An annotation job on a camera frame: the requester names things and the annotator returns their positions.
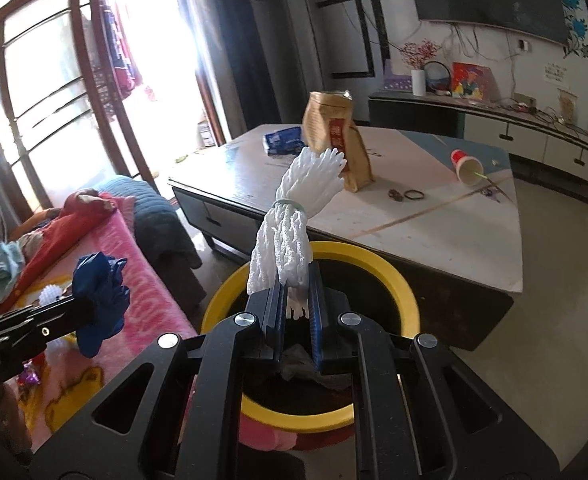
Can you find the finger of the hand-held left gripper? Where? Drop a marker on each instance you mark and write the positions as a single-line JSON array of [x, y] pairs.
[[56, 311], [61, 332]]

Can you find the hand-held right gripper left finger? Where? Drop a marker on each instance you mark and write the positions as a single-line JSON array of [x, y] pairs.
[[275, 320]]

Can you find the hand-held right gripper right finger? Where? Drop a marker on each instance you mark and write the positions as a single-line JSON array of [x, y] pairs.
[[316, 320]]

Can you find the yellow rimmed black bin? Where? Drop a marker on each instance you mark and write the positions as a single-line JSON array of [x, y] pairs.
[[374, 270]]

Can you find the white foam net sleeve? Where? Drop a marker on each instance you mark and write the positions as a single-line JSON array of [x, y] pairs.
[[294, 180]]

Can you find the white spiky ball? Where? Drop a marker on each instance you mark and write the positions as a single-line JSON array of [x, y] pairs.
[[51, 296]]

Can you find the shiny colourful wrapper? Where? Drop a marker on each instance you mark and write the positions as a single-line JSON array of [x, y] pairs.
[[29, 375]]

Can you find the grey crumpled paper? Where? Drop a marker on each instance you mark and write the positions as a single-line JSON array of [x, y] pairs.
[[299, 367]]

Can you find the red printed blanket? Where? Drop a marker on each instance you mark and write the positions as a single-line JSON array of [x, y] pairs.
[[69, 230]]

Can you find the pink printed blanket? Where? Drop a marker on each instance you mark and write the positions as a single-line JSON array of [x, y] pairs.
[[149, 290]]

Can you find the pale green rubber band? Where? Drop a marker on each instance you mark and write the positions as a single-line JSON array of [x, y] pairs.
[[290, 205]]

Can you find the white top coffee table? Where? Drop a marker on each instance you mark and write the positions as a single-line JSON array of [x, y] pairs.
[[424, 230]]

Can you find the dark blue quilt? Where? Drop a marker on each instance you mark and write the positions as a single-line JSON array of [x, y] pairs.
[[159, 215]]

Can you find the small dark brown object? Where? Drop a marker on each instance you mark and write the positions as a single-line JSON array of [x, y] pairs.
[[395, 194]]

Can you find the brown paper bag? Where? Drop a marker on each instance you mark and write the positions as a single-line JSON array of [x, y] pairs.
[[339, 150]]

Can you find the blue tissue packet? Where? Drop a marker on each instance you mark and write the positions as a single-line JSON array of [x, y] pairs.
[[284, 141]]

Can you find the small bucket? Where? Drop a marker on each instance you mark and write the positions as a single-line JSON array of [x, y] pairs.
[[205, 132]]

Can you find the small dark purple item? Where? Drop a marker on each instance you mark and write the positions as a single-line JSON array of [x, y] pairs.
[[486, 193]]

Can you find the red paper cup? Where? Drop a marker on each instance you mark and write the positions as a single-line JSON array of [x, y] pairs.
[[464, 164]]

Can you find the thin green stick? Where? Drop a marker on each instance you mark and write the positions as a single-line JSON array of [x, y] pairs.
[[496, 185]]

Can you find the brown framed glass door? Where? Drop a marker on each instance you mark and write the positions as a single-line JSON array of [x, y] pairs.
[[86, 85]]

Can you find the purple patterned card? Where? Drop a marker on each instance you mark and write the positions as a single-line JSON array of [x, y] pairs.
[[396, 82]]

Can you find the white vase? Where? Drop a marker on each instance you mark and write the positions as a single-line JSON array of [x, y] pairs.
[[418, 82]]

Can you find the hanging clothes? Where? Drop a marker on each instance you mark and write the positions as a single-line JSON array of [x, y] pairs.
[[119, 50]]

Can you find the round table mirror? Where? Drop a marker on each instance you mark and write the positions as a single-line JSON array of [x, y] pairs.
[[438, 77]]

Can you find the black and white cabinet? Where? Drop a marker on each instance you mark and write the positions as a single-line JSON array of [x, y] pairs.
[[524, 132]]

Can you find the colourful picture board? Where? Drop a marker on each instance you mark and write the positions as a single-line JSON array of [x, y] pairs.
[[469, 82]]

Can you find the dark curtain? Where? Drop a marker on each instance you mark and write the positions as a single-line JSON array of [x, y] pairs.
[[244, 35]]

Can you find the small wooden desk calendar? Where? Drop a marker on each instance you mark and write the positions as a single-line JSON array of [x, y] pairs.
[[566, 107]]

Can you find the white wall socket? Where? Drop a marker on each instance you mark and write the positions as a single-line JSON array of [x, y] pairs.
[[524, 45]]

